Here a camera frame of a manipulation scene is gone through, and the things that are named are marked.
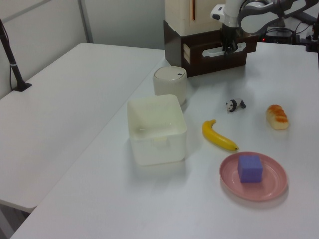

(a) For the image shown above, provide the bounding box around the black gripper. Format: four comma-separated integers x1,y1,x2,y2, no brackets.
222,23,238,54

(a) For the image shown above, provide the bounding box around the brown drawer with white handle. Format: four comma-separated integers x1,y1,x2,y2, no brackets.
183,34,258,64

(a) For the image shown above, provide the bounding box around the brown drawer cabinet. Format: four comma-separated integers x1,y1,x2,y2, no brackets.
163,19,258,78

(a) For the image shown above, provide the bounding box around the black electronics box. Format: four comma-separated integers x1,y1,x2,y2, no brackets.
261,26,301,43

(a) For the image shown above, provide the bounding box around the toy panda figure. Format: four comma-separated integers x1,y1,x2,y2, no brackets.
225,98,247,114

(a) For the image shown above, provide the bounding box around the cream appliance with copper strip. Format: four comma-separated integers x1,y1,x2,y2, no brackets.
164,0,226,36

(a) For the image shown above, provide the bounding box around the white lidded trash can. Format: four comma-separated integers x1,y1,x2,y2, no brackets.
152,65,188,107

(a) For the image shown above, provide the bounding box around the black clamp stand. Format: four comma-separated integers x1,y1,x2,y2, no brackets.
305,21,319,53

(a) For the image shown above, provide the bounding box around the toy bread loaf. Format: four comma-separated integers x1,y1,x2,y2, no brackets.
265,104,290,130

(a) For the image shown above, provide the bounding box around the yellow banana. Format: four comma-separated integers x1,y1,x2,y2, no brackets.
201,119,240,152

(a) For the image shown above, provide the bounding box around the cream plastic box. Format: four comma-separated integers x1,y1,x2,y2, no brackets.
127,94,188,167

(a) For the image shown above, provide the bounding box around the purple cube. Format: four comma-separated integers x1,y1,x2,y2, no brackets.
237,155,264,184

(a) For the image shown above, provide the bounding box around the pink plate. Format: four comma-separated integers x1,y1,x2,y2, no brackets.
219,151,289,202

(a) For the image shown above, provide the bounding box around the black cable hose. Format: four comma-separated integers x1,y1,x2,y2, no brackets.
275,0,319,24

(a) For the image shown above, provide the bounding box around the grey partition frame post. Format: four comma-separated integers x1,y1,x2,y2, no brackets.
78,0,95,44

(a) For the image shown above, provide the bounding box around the black camera stand pole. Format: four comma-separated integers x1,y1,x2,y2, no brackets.
0,18,32,93

